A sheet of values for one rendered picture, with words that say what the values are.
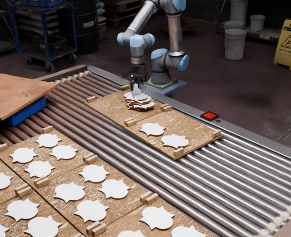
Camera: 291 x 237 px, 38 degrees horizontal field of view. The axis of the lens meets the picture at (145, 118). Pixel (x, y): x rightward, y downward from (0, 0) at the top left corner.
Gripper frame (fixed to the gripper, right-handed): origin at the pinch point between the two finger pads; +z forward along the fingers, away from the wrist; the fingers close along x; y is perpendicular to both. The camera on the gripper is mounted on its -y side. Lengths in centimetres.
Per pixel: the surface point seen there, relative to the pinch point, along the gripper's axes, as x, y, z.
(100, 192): -82, 22, 8
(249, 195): -57, 82, 10
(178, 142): -32, 40, 7
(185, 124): -10.4, 35.8, 8.3
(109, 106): -6.0, -15.1, 8.3
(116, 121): -21.1, -2.1, 8.3
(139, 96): 0.3, 2.6, 1.1
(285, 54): 345, 47, 83
